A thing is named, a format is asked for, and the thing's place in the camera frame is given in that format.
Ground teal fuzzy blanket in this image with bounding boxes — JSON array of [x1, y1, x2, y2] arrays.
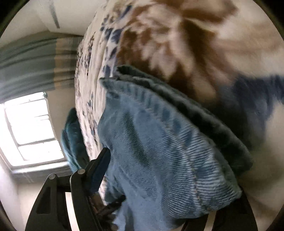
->
[[61, 108, 89, 173]]

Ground bright window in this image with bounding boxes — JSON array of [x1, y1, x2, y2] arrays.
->
[[1, 92, 64, 167]]

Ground blue denim pants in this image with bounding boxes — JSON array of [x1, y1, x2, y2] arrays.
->
[[98, 65, 252, 230]]

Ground cream floral fleece blanket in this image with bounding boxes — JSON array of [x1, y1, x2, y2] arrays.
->
[[75, 1, 283, 230]]

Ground grey green striped curtain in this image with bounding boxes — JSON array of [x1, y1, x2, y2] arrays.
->
[[1, 32, 83, 103]]

